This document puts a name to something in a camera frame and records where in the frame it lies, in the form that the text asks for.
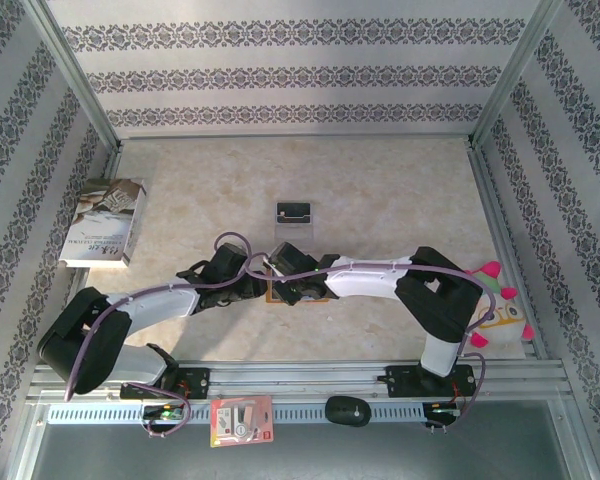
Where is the orange leather card holder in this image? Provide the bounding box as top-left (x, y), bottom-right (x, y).
top-left (264, 264), bottom-right (334, 306)

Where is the clear acrylic card stand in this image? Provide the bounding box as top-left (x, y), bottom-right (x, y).
top-left (272, 199), bottom-right (316, 244)

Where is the packaged usb flash drive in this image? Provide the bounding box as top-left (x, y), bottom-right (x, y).
top-left (209, 394), bottom-right (275, 449)

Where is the white paperback book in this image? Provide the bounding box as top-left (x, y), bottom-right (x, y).
top-left (58, 177), bottom-right (148, 270)

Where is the black computer mouse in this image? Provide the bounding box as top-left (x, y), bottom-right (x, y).
top-left (324, 395), bottom-right (373, 429)

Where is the grey metal shelf panel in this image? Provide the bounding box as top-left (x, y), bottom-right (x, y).
top-left (9, 399), bottom-right (596, 480)

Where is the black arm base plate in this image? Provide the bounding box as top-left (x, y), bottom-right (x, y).
top-left (385, 364), bottom-right (477, 400)
top-left (119, 366), bottom-right (212, 401)

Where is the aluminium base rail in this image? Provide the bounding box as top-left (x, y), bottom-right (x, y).
top-left (27, 360), bottom-right (567, 401)

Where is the aluminium rear frame rail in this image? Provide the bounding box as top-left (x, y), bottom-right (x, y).
top-left (117, 131), bottom-right (475, 145)

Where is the white slotted cable duct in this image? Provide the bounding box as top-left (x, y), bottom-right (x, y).
top-left (46, 402), bottom-right (427, 426)

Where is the aluminium side frame rail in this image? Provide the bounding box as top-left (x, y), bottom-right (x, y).
top-left (466, 138), bottom-right (551, 361)
top-left (49, 142), bottom-right (126, 366)

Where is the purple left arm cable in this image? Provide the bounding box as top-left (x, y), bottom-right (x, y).
top-left (63, 231), bottom-right (255, 440)

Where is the aluminium frame post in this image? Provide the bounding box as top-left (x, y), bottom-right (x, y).
top-left (22, 0), bottom-right (125, 151)
top-left (467, 0), bottom-right (566, 151)

